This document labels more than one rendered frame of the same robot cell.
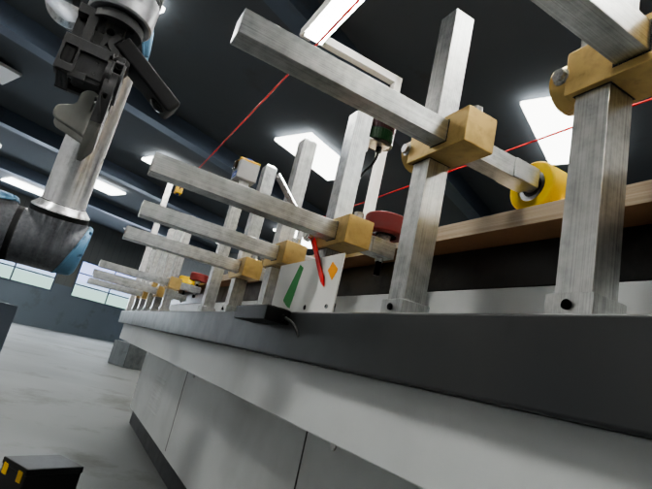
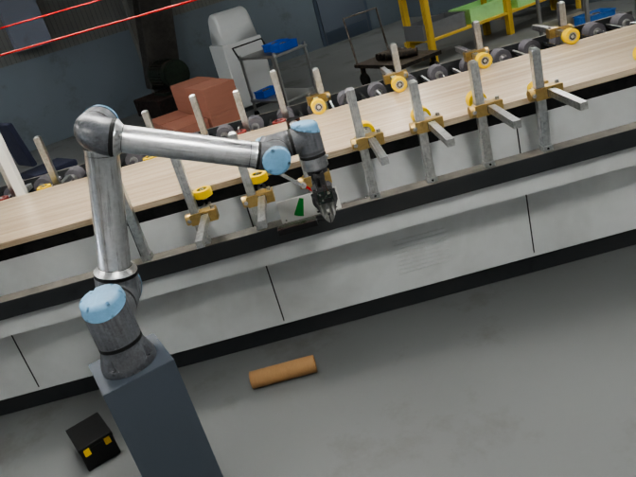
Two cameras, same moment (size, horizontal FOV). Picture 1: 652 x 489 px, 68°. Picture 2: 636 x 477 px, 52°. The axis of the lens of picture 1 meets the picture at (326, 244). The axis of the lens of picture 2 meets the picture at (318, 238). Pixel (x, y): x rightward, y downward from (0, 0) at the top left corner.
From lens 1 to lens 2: 256 cm
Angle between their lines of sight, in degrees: 72
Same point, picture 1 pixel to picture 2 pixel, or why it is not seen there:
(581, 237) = (430, 166)
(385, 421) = (381, 222)
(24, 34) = not seen: outside the picture
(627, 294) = (398, 155)
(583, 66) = (420, 128)
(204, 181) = not seen: hidden behind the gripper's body
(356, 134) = not seen: hidden behind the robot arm
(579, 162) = (425, 150)
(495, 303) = (355, 168)
